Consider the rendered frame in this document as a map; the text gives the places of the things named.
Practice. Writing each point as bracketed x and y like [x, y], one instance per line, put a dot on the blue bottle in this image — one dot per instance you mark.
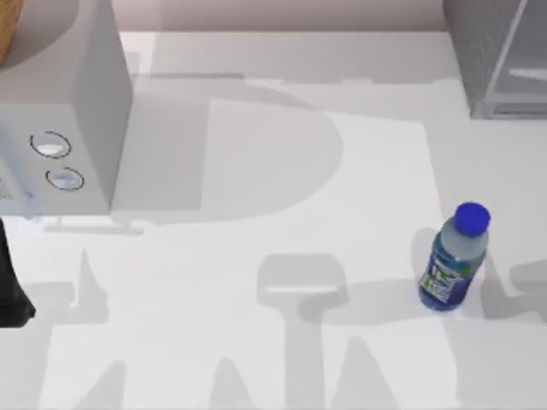
[453, 265]

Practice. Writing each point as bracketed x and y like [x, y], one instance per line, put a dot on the pale microwave oven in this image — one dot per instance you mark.
[94, 107]

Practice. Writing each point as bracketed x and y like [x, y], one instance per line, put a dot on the small microwave knob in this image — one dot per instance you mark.
[65, 178]

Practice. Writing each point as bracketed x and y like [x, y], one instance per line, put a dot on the large microwave knob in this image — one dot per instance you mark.
[50, 145]

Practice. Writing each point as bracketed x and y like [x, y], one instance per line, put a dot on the grey cabinet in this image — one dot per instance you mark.
[504, 60]

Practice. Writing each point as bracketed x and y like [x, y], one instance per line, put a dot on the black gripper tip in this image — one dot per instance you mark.
[13, 294]

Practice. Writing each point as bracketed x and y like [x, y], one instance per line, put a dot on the wooden cupboard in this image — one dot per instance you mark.
[10, 25]

